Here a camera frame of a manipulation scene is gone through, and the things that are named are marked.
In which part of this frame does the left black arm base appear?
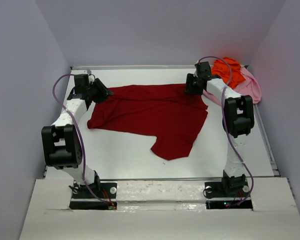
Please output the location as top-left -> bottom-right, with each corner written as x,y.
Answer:
68,181 -> 118,210

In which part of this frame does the purple cable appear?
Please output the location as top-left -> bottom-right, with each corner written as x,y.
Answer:
195,55 -> 255,207
52,73 -> 116,210

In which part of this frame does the metal rail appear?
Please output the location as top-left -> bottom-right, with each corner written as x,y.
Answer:
253,104 -> 281,177
100,177 -> 222,182

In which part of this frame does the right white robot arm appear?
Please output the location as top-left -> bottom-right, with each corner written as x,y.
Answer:
185,61 -> 255,199

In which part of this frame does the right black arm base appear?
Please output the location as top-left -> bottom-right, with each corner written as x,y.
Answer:
202,181 -> 253,210

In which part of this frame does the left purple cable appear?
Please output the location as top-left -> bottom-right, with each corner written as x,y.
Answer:
52,73 -> 116,210

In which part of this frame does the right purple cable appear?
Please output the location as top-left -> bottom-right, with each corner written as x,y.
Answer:
195,55 -> 255,207

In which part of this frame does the right side metal rail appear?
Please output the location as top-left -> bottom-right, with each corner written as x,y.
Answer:
253,104 -> 281,177

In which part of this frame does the orange t shirt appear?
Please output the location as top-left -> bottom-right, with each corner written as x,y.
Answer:
211,57 -> 246,89

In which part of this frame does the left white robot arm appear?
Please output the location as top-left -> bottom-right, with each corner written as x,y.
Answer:
41,73 -> 113,195

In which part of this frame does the dark red t shirt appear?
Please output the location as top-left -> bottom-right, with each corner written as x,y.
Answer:
87,83 -> 208,161

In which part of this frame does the pink t shirt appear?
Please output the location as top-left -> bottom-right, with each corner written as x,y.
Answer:
211,64 -> 262,104

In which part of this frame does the front metal rail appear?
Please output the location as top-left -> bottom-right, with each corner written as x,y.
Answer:
100,177 -> 222,182

